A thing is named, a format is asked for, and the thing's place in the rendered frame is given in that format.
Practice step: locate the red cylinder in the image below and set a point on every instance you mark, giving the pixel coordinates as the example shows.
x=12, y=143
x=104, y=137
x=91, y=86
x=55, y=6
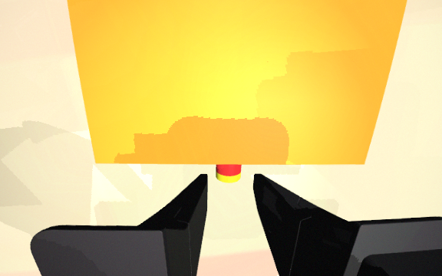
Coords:
x=228, y=173

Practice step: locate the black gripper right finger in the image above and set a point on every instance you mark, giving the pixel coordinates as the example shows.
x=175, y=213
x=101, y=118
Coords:
x=306, y=240

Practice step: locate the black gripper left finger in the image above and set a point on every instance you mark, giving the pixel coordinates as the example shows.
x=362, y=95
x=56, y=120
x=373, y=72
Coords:
x=168, y=243

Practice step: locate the yellow block with round hole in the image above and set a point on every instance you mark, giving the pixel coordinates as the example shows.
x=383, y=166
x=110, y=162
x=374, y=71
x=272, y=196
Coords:
x=233, y=82

